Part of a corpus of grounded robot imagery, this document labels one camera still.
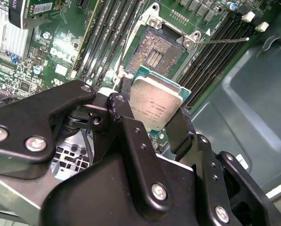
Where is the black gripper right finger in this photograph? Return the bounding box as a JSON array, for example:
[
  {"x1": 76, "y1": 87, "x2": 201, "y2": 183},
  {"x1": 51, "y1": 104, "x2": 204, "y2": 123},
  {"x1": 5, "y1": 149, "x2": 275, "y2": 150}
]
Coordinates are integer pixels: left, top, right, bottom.
[{"x1": 165, "y1": 107, "x2": 281, "y2": 226}]

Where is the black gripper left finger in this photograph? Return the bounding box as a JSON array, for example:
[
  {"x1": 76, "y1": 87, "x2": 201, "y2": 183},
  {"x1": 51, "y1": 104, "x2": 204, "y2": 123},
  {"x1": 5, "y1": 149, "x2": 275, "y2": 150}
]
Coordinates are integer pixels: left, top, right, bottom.
[{"x1": 0, "y1": 76, "x2": 176, "y2": 215}]

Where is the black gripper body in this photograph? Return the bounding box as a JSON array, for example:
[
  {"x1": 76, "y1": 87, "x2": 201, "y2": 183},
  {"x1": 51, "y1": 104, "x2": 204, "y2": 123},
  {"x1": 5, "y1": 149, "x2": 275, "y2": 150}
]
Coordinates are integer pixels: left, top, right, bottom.
[{"x1": 39, "y1": 154, "x2": 213, "y2": 226}]

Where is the silver CPU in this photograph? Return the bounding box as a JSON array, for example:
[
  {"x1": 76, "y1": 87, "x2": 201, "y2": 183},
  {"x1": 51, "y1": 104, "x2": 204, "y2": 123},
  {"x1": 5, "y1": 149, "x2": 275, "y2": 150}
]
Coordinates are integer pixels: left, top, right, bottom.
[{"x1": 129, "y1": 65, "x2": 193, "y2": 131}]

